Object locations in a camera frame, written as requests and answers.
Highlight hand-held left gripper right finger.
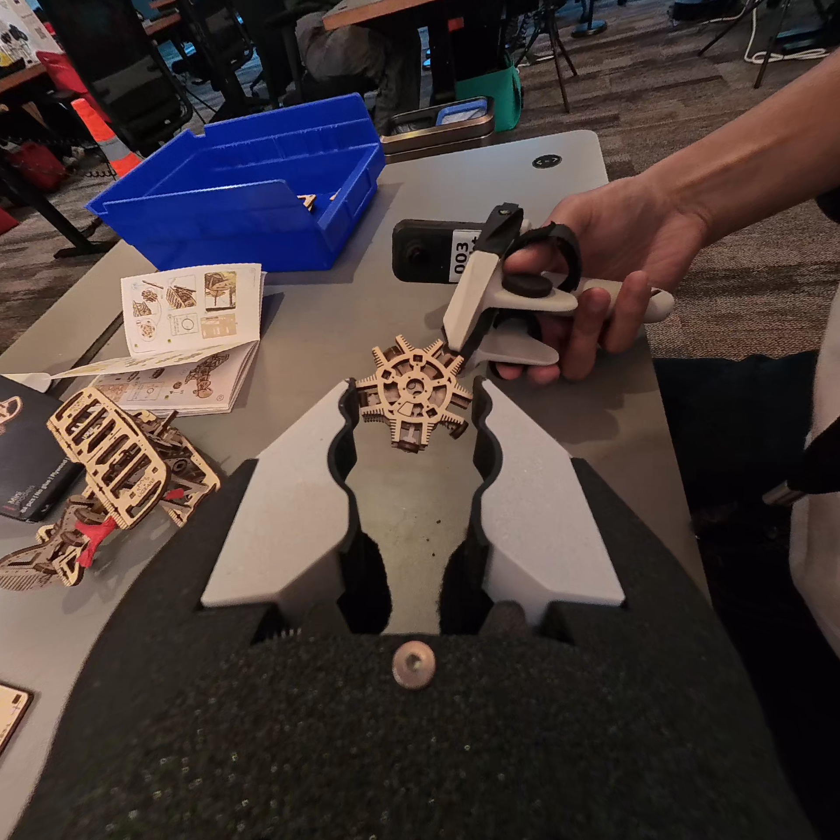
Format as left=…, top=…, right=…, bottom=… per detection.
left=468, top=375, right=627, bottom=630

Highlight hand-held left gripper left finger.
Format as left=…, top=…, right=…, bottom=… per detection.
left=200, top=379, right=361, bottom=630

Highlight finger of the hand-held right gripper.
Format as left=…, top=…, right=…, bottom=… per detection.
left=469, top=325, right=560, bottom=367
left=443, top=251, right=508, bottom=358

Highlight wooden radial engine model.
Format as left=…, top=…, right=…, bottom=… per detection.
left=354, top=335, right=475, bottom=455

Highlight grey desk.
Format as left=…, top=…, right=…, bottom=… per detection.
left=0, top=129, right=713, bottom=840

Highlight person's right hand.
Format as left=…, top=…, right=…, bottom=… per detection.
left=495, top=174, right=713, bottom=385

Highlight black waste bin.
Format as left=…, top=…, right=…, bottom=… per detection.
left=381, top=97, right=496, bottom=158

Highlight green bag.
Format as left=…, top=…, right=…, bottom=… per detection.
left=456, top=56, right=522, bottom=132

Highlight wooden biplane model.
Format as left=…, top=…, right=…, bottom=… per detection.
left=0, top=386, right=221, bottom=592

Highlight blue plastic bin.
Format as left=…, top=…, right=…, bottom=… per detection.
left=85, top=92, right=387, bottom=273

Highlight person's dark jeans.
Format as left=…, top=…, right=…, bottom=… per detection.
left=653, top=351, right=840, bottom=840

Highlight instruction booklet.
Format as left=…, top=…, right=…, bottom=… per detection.
left=20, top=262, right=266, bottom=417

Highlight black tripod stand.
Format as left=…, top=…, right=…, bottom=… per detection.
left=696, top=0, right=840, bottom=89
left=518, top=0, right=578, bottom=112

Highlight black cardboard box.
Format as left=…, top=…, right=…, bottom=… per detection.
left=0, top=374, right=86, bottom=525

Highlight wooden part sheet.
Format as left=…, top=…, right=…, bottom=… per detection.
left=0, top=682, right=34, bottom=756

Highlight orange traffic cone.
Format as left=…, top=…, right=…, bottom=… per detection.
left=71, top=97, right=142, bottom=178

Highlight black office chair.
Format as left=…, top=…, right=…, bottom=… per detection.
left=59, top=0, right=204, bottom=152

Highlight white cable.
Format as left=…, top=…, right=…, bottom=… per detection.
left=742, top=0, right=828, bottom=67

